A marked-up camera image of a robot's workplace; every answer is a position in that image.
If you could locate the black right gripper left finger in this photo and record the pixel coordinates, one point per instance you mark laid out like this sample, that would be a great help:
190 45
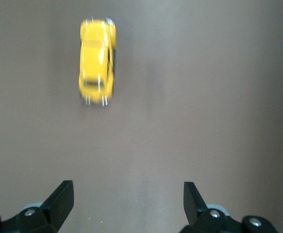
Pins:
58 206

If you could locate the yellow beetle toy car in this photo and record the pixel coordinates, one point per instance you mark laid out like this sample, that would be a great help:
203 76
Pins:
93 60

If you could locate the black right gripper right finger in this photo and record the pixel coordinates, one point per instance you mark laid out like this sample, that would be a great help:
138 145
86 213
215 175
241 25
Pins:
193 206

